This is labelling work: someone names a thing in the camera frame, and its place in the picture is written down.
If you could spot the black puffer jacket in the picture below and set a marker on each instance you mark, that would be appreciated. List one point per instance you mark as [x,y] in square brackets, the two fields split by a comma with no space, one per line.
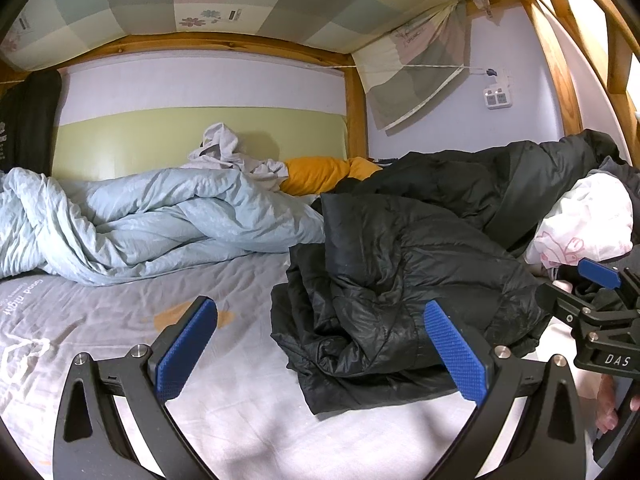
[380,290]

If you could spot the white pink-printed pillow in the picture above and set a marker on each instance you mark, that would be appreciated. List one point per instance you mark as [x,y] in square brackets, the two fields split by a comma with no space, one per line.
[585,220]

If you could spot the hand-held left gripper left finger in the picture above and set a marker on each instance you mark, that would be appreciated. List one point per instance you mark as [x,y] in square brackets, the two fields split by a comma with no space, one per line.
[187,345]

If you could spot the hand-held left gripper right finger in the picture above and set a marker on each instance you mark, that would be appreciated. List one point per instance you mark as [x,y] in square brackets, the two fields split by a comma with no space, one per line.
[457,355]

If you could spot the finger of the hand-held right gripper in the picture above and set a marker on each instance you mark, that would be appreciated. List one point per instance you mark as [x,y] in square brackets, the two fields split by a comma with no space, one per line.
[600,272]
[567,307]

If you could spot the light blue duvet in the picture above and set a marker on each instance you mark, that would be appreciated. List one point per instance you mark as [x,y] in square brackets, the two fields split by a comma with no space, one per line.
[150,220]

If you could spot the white wall socket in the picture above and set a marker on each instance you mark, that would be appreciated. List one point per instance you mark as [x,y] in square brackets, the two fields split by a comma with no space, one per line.
[497,97]

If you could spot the crumpled white cloth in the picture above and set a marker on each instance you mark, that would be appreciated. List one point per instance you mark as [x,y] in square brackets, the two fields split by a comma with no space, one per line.
[225,147]

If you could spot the person's right hand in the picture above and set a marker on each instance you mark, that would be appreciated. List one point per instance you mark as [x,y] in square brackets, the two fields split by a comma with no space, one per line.
[606,402]

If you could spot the checked bunk mattress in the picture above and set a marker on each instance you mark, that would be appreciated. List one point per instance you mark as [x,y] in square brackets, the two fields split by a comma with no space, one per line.
[250,0]

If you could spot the hanging checked cloth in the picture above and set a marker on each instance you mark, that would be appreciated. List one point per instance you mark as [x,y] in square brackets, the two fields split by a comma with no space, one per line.
[415,60]

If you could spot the yellow pillow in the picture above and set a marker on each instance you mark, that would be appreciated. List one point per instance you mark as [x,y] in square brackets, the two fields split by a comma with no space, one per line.
[315,172]

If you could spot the black hooded coat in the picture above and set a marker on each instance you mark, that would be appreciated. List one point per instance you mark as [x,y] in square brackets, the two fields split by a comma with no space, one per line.
[465,175]

